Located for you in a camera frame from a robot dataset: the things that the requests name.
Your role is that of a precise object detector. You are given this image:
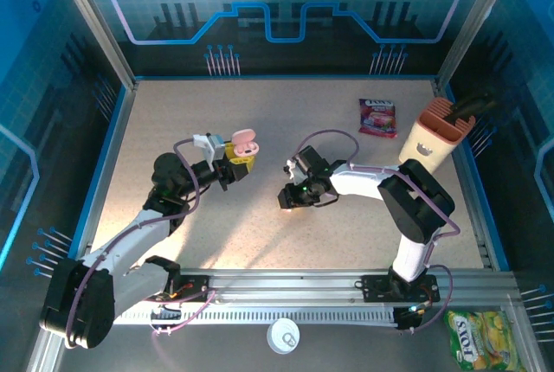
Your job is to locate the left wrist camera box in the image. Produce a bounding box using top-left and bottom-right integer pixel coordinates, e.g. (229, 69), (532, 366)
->
(192, 132), (229, 170)

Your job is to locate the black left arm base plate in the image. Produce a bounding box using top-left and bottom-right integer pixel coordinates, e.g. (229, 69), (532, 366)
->
(131, 274), (217, 304)

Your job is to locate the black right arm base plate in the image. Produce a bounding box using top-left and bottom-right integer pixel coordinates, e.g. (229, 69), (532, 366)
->
(361, 274), (441, 304)

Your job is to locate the aluminium side rail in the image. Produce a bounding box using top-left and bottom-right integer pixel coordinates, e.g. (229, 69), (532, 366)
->
(77, 81), (139, 270)
(443, 81), (499, 270)

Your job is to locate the pink earbud charging case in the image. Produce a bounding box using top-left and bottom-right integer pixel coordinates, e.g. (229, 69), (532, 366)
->
(230, 128), (261, 157)

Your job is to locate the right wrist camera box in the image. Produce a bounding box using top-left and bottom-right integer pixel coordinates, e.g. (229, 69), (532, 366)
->
(283, 145), (328, 183)

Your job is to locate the white slotted cable duct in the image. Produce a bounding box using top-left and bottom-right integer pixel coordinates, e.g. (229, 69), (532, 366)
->
(112, 307), (399, 325)

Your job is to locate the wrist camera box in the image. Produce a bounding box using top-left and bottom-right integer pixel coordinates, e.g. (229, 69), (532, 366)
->
(192, 132), (229, 170)
(283, 145), (328, 183)

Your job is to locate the aluminium frame post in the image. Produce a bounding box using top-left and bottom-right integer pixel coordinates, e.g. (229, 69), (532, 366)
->
(47, 0), (139, 90)
(435, 0), (523, 90)

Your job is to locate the white pull tab can lid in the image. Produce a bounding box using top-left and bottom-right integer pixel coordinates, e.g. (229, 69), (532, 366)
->
(267, 318), (300, 355)

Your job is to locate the purple candy bag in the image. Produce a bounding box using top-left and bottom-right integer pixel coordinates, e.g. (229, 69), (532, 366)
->
(358, 98), (398, 138)

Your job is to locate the aluminium mounting rail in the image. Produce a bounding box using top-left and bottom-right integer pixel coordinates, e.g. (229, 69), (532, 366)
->
(51, 268), (520, 304)

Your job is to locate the cream terracotta knife block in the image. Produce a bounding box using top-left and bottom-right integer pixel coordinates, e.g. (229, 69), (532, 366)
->
(397, 96), (477, 173)

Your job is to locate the green yellow candy bag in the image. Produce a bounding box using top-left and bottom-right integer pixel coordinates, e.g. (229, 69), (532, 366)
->
(444, 310), (527, 372)

